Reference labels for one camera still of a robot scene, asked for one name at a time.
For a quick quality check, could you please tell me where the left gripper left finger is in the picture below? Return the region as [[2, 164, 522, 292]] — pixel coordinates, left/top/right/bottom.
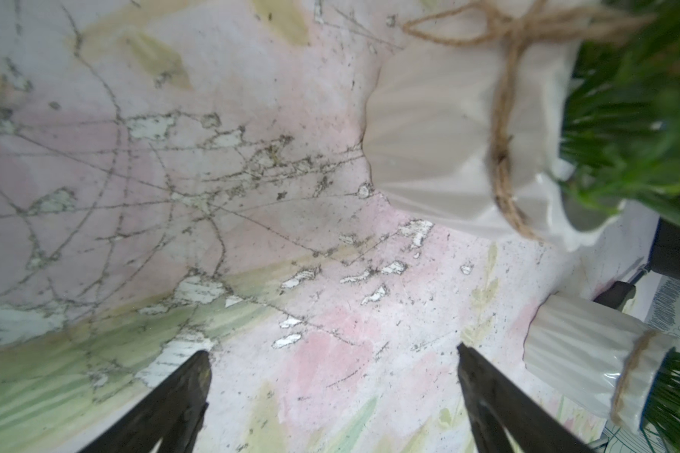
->
[[80, 350, 212, 453]]

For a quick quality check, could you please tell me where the red flower pot right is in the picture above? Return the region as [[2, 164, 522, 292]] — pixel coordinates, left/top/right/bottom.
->
[[523, 294, 680, 452]]

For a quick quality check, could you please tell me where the orange flower pot rear left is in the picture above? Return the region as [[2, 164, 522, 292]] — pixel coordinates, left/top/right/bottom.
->
[[362, 0, 680, 253]]

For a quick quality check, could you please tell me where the black screwdriver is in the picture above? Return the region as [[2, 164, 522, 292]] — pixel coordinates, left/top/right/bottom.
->
[[593, 265, 650, 311]]

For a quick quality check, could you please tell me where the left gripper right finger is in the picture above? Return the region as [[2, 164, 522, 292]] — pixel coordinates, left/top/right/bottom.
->
[[457, 344, 591, 453]]

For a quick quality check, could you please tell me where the black plastic toolbox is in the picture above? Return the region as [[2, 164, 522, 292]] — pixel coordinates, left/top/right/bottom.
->
[[649, 219, 680, 280]]

